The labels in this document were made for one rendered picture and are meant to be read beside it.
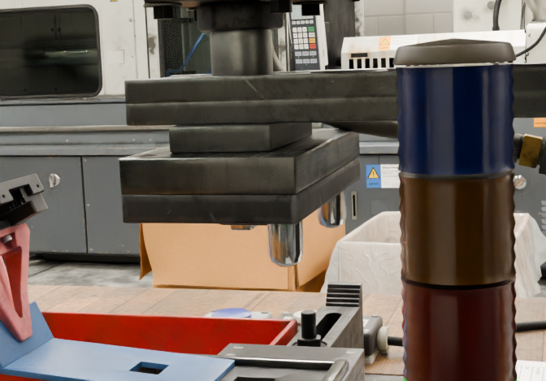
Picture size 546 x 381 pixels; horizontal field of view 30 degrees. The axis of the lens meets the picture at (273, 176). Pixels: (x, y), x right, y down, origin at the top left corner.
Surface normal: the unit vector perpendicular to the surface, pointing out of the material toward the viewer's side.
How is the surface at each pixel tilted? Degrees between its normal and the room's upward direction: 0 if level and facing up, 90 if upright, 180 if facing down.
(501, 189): 76
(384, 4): 90
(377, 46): 49
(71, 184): 90
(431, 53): 72
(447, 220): 104
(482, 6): 90
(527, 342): 0
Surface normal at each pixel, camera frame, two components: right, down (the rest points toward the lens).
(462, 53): -0.04, -0.19
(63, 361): 0.03, -0.99
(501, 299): 0.52, -0.16
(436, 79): -0.45, -0.11
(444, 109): -0.31, 0.37
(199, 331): -0.27, 0.13
